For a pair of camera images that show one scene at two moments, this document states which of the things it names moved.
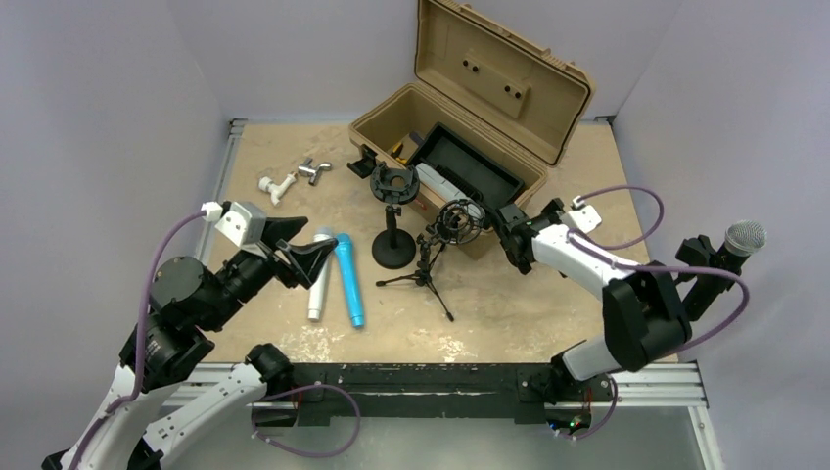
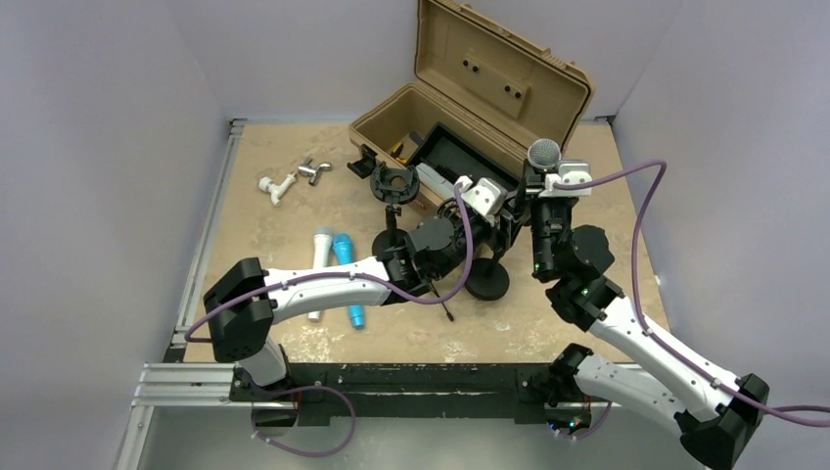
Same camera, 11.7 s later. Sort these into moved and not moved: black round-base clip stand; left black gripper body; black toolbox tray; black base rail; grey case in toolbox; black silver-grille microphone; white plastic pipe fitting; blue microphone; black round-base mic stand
Moved: black silver-grille microphone; left black gripper body; black round-base clip stand
Not moved: white plastic pipe fitting; black base rail; blue microphone; black round-base mic stand; grey case in toolbox; black toolbox tray
